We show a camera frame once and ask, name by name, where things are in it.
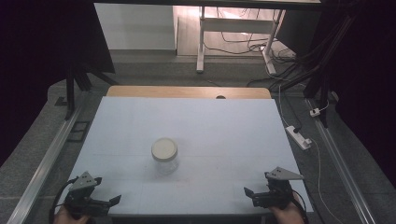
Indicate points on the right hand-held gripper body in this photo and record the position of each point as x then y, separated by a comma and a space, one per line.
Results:
278, 186

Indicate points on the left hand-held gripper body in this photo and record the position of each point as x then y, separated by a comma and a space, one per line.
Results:
81, 183

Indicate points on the clear glass jar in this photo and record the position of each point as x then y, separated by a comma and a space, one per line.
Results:
167, 166

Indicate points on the cream jar lid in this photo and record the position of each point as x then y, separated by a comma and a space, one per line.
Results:
164, 149

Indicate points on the person's right hand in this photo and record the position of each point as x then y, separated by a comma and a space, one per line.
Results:
288, 214

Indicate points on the person's left hand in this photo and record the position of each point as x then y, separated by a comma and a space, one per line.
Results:
70, 217

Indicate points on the white power strip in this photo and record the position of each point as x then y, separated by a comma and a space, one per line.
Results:
298, 137

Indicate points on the white table mat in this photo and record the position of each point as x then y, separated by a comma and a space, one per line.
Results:
199, 130

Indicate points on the small white adapter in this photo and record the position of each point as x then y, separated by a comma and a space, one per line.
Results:
315, 112

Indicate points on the black metal stand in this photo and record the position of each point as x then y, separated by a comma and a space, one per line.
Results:
323, 93
70, 90

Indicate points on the wooden table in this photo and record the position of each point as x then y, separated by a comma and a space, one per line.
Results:
174, 92

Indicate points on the black curtain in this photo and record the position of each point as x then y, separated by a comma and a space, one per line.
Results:
367, 77
37, 62

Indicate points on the aluminium floor rail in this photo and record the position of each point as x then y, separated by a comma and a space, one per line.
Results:
46, 165
342, 168

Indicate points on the white desk frame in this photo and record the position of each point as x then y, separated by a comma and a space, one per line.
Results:
236, 25

